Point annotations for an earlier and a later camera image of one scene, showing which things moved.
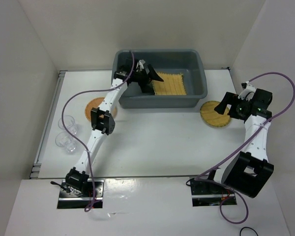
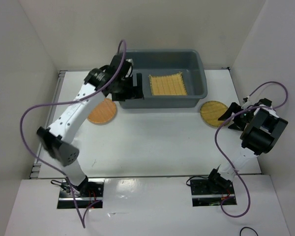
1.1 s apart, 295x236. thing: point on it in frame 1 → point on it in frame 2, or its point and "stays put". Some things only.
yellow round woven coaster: [212, 118] stays put
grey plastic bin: [190, 63] stays put
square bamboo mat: [172, 84] stays put
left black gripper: [144, 86] → [134, 92]
